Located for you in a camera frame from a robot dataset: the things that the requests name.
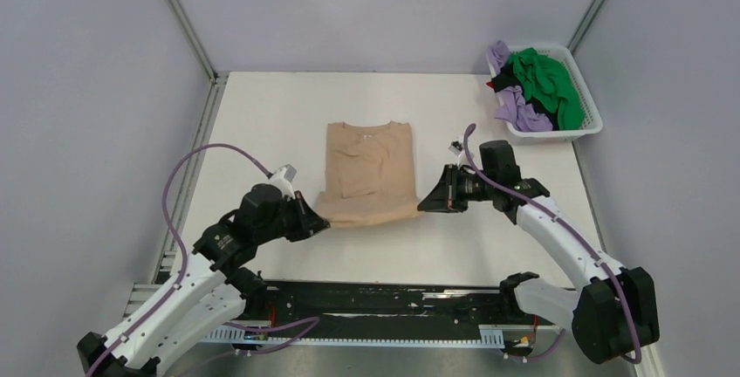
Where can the black garment in basket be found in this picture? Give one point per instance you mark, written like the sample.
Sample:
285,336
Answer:
524,115

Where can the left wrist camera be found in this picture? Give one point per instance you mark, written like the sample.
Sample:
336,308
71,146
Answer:
282,179

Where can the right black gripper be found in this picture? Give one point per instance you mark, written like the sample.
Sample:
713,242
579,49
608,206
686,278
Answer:
445,198

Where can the green t shirt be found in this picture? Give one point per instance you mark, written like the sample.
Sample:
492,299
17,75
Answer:
547,80

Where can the white plastic laundry basket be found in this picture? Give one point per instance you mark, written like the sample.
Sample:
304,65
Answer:
592,123

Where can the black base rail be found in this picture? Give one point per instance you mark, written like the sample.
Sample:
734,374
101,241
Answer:
387,310

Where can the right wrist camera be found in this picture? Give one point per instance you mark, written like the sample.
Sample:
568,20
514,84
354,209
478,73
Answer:
458,149

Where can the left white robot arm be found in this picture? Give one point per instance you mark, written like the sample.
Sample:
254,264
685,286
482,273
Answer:
212,286

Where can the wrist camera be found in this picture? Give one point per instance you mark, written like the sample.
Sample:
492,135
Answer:
458,149
282,179

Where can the corner metal post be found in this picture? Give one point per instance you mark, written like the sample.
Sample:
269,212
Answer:
585,24
181,17

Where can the lavender t shirt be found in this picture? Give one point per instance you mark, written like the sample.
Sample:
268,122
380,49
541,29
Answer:
498,56

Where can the beige t shirt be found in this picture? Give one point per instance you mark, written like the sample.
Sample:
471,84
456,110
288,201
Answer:
369,175

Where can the white slotted cable duct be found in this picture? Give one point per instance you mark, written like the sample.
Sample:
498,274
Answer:
484,337

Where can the right corner metal post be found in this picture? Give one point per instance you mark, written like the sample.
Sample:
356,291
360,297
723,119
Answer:
585,24

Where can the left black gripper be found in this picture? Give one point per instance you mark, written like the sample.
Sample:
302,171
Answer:
309,222

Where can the left corner metal post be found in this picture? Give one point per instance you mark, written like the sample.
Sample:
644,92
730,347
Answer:
181,17

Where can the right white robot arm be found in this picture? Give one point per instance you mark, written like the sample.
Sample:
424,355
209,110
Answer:
611,311

